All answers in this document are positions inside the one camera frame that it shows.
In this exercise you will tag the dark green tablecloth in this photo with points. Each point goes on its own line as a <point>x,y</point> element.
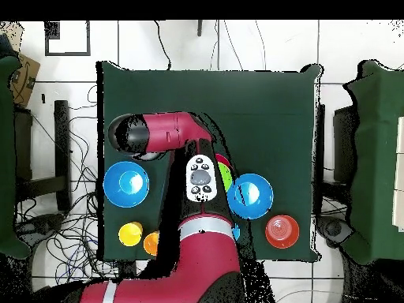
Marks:
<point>268,110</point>

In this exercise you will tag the orange bowl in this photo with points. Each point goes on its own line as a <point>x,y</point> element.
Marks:
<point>282,232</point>

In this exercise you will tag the black metal stand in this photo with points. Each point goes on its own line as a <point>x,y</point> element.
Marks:
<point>344,145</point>
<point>62,142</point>

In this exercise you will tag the green cloth side table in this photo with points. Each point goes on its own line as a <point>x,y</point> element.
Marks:
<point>6,157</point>
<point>375,157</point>

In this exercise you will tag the yellow cup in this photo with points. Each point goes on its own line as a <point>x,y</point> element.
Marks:
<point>130,234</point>

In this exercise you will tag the blue cup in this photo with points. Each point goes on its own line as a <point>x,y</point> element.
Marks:
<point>236,233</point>

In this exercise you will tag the cardboard box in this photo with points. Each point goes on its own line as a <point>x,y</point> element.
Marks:
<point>25,79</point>

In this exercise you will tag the large blue bowl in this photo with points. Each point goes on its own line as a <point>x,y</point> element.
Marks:
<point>113,189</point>
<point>255,195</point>

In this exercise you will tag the light orange cup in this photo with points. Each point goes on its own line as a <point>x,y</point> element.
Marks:
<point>151,243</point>

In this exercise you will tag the grey pedestal foot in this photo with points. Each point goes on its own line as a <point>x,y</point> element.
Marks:
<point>334,228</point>
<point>41,224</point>

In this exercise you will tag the white box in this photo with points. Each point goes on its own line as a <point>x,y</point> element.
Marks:
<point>400,176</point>

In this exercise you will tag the green bowl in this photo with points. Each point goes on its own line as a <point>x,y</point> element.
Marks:
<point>225,176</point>

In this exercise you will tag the short dark bar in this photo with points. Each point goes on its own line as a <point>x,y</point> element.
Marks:
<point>199,28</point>

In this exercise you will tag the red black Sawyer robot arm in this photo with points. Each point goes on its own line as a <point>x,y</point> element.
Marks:
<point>202,252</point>

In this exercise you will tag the black square floor frame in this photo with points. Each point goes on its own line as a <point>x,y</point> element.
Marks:
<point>68,54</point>

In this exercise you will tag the red cup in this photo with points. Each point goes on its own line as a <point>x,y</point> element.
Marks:
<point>221,159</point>

